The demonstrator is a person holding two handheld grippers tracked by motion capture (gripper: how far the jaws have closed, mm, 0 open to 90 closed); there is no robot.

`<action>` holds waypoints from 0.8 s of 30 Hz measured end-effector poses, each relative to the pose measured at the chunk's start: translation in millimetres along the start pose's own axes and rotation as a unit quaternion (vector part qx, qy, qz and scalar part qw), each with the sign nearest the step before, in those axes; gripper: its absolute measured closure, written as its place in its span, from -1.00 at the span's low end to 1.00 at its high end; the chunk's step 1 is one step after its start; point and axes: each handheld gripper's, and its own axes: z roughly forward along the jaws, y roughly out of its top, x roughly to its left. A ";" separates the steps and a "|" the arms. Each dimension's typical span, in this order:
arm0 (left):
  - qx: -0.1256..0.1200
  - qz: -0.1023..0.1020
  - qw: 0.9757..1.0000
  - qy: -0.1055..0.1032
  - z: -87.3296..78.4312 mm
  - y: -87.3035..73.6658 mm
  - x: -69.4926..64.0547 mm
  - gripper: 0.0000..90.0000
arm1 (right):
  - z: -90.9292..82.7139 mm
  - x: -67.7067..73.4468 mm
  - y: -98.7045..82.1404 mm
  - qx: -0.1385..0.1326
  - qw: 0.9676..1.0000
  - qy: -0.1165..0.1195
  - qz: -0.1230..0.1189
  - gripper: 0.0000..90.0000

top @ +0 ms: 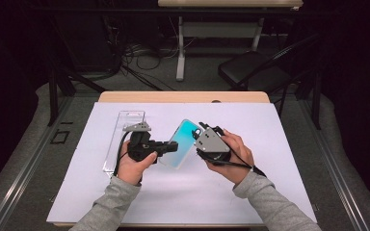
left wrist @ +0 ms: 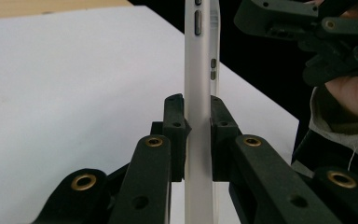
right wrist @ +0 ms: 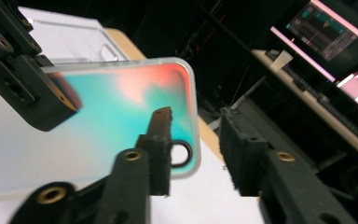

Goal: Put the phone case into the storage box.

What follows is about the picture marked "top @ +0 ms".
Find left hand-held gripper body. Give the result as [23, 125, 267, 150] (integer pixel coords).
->
[122, 120, 162, 164]

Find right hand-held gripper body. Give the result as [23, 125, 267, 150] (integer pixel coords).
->
[193, 125, 232, 167]

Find blue phone case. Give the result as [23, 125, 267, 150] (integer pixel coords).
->
[158, 118, 204, 170]

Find clear plastic bin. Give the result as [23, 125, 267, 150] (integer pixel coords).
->
[102, 110, 146, 174]

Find person's left hand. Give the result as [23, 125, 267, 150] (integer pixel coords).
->
[117, 140, 158, 186]

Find person's right hand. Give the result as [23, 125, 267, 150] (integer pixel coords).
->
[205, 128, 255, 186]

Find white table sheet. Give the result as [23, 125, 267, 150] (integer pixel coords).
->
[46, 101, 318, 224]

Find black folding chair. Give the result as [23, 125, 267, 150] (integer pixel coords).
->
[217, 32, 323, 119]

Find white-legged wooden desk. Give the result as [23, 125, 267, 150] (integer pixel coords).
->
[157, 0, 304, 82]

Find black metal stand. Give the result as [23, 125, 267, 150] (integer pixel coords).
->
[46, 13, 108, 127]

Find dark equipment box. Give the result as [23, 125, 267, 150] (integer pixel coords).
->
[61, 15, 123, 75]

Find left hand-held gripper black cable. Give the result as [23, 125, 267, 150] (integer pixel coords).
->
[113, 130, 133, 177]

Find hand-held gripper black cable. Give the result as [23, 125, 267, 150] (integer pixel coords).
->
[113, 130, 133, 177]
[201, 145, 268, 177]

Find right hand-held gripper black cable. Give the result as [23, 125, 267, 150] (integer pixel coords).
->
[201, 145, 268, 177]

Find black square floor frame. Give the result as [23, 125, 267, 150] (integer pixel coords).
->
[50, 129, 70, 144]

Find floor cable bundle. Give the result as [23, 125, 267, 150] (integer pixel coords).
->
[104, 15, 200, 92]

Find metal floor rail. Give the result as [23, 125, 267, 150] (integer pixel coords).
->
[297, 95, 370, 231]
[0, 95, 75, 231]

